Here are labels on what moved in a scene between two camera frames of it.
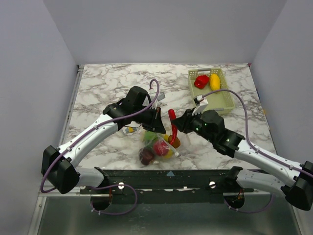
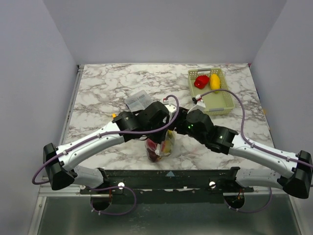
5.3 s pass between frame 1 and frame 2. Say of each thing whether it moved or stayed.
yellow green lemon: moved
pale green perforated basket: stayed
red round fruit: moved
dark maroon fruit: moved
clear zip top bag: moved
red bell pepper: stayed
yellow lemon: stayed
